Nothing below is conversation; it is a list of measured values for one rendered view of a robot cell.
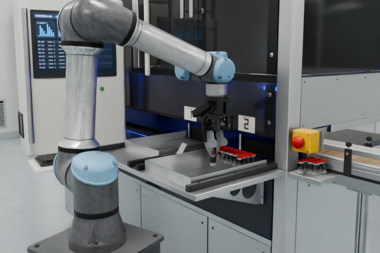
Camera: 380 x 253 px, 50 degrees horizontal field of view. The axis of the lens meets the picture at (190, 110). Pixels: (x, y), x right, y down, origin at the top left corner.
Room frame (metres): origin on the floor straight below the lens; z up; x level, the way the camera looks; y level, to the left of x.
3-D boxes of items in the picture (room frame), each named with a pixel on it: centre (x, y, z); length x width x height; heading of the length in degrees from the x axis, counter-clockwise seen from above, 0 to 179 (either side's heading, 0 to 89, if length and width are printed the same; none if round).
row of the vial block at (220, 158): (1.45, -0.14, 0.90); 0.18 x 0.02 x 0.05; 38
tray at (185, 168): (1.38, -0.06, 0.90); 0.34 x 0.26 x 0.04; 128
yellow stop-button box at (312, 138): (1.34, -0.39, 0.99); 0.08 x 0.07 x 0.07; 129
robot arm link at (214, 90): (1.41, -0.10, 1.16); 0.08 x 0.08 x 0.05
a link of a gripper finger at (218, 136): (1.42, -0.11, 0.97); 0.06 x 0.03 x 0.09; 38
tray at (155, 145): (1.72, 0.07, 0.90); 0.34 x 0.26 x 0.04; 129
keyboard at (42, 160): (1.83, 0.50, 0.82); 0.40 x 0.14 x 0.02; 121
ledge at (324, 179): (1.35, -0.43, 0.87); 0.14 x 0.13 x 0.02; 129
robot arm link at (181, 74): (1.34, -0.02, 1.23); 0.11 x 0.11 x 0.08; 34
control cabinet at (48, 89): (2.03, 0.59, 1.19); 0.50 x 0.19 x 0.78; 121
